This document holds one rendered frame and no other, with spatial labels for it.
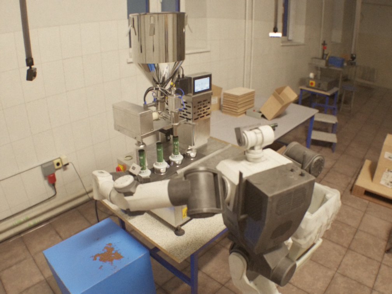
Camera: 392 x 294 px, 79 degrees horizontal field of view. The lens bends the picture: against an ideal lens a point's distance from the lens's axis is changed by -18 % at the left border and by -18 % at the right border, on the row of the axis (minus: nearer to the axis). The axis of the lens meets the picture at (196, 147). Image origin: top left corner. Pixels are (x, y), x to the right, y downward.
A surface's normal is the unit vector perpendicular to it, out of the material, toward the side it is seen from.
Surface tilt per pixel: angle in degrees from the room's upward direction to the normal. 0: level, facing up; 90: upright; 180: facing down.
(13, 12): 90
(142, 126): 90
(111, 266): 0
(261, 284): 49
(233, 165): 3
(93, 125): 90
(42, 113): 90
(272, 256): 42
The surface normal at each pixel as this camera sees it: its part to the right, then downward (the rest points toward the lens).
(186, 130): -0.68, 0.32
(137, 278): 0.73, 0.29
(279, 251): 0.46, -0.46
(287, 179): -0.04, -0.92
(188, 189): -0.35, -0.33
